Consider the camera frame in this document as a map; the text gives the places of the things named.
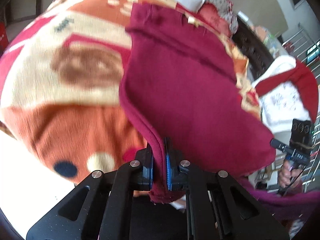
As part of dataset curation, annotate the person's right hand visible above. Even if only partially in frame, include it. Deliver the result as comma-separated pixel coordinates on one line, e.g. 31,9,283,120
278,160,303,195

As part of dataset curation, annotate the red white garment pile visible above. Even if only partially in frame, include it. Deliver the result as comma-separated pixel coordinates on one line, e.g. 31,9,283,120
252,55,319,133

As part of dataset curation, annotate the dark carved wooden headboard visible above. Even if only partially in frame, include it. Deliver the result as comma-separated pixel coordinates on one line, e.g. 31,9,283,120
232,17,274,80

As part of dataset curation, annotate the maroon knit shirt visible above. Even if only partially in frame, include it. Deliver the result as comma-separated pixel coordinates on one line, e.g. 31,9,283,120
119,3,276,203

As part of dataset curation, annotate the red heart cushion right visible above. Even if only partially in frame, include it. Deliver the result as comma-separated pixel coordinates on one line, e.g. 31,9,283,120
198,3,232,37

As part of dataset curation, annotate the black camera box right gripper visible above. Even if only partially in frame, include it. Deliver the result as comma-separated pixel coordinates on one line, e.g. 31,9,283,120
290,119,314,147

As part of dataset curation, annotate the orange red cream fleece blanket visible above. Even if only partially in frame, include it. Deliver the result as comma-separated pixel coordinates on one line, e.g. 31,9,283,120
0,0,262,188

